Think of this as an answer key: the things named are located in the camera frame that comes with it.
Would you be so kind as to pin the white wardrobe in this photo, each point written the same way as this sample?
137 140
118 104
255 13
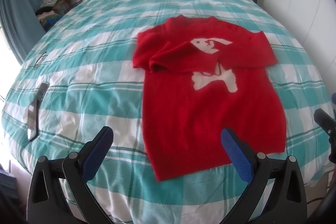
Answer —
296 3

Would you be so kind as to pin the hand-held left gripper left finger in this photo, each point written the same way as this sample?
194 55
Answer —
101 144

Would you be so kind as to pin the pile of mixed clothes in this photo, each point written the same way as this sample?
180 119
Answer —
55 3

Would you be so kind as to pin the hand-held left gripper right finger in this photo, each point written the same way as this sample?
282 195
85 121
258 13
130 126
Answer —
236 153

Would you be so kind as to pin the blue curtain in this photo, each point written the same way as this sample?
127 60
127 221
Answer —
18 8

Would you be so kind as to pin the teal white checkered bedspread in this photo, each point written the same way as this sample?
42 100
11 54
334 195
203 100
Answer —
105 29

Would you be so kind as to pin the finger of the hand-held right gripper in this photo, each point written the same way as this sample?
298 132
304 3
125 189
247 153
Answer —
325 121

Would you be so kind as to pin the black smartphone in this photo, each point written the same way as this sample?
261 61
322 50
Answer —
33 119

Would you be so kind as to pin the red sweater with white animal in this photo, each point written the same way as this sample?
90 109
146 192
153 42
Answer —
194 113

